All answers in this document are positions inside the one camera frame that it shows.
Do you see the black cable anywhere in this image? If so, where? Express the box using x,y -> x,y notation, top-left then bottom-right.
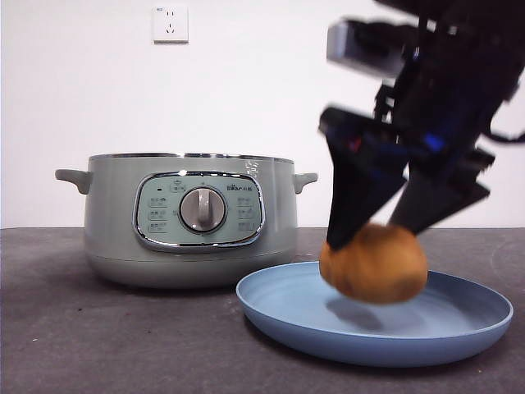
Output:
486,129 -> 525,144

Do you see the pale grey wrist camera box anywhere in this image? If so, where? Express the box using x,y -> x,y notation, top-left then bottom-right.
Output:
326,19 -> 408,78

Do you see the white wall socket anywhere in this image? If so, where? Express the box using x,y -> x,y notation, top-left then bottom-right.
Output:
153,5 -> 190,44

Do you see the blue round plate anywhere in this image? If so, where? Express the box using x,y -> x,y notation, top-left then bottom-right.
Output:
235,261 -> 514,368

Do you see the pale green electric steamer pot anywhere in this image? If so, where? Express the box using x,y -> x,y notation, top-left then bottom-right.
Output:
55,152 -> 319,290

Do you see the brown potato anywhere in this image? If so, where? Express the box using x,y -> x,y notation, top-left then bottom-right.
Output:
318,223 -> 430,305

